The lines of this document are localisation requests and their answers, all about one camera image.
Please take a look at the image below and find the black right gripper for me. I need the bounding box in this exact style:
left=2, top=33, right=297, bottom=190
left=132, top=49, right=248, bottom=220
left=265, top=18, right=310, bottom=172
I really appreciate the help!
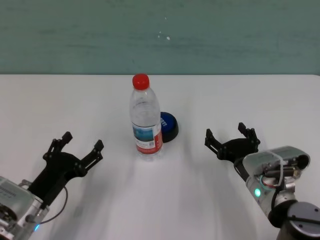
left=204, top=122, right=261, bottom=181

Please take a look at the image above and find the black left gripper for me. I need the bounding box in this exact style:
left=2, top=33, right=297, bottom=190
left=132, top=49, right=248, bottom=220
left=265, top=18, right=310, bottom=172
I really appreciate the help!
left=27, top=131, right=105, bottom=209

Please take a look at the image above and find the blue push button black base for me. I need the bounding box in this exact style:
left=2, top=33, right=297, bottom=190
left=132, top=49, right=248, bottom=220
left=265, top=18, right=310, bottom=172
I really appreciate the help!
left=159, top=111, right=180, bottom=144

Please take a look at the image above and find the clear water bottle red cap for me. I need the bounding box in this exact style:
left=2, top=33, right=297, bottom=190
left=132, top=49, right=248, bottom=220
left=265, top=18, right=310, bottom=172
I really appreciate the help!
left=128, top=73, right=165, bottom=162

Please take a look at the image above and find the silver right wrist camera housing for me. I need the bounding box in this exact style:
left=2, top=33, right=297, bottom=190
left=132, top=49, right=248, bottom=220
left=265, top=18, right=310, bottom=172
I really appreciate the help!
left=241, top=145, right=311, bottom=188

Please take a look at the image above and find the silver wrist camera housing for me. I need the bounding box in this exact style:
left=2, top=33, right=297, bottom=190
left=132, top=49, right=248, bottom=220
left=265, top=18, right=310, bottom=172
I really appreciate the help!
left=241, top=145, right=311, bottom=188
left=0, top=176, right=36, bottom=232

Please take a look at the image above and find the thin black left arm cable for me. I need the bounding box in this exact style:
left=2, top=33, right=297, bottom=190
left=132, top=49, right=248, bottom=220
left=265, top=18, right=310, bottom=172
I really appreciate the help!
left=37, top=186, right=69, bottom=225

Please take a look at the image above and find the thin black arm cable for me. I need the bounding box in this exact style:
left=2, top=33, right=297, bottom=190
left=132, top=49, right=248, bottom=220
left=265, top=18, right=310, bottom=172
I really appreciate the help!
left=270, top=186, right=284, bottom=210
left=37, top=186, right=69, bottom=225

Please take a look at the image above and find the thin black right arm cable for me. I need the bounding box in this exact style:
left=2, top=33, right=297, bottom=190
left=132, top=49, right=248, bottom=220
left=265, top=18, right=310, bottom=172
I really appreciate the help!
left=270, top=186, right=284, bottom=210

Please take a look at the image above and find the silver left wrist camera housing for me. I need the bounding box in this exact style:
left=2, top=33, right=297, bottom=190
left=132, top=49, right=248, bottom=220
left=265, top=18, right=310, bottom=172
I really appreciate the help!
left=0, top=176, right=36, bottom=232

